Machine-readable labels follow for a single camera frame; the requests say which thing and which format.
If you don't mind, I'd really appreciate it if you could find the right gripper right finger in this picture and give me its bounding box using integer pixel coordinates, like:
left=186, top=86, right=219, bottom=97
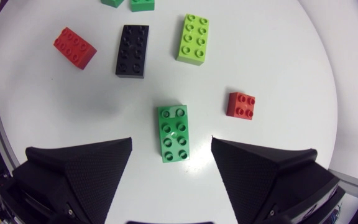
left=211, top=136, right=340, bottom=224

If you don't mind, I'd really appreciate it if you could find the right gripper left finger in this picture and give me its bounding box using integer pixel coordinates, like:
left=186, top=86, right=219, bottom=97
left=12, top=137, right=133, bottom=224

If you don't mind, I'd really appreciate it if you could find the long green toy brick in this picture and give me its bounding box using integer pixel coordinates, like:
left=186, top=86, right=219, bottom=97
left=157, top=105, right=191, bottom=164

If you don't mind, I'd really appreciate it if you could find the small red toy brick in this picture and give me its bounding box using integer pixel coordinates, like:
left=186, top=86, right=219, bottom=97
left=226, top=91, right=256, bottom=121

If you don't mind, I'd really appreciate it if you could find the long red toy brick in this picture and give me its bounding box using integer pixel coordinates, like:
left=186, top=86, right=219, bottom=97
left=53, top=26, right=98, bottom=70

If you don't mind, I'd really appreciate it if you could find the long black toy brick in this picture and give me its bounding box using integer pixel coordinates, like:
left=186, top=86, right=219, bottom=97
left=115, top=24, right=150, bottom=79

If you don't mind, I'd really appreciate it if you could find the long lime toy brick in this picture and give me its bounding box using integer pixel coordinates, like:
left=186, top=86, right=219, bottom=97
left=175, top=13, right=210, bottom=67

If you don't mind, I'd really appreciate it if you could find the small green toy brick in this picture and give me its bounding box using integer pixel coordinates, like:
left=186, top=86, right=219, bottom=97
left=130, top=0, right=155, bottom=13

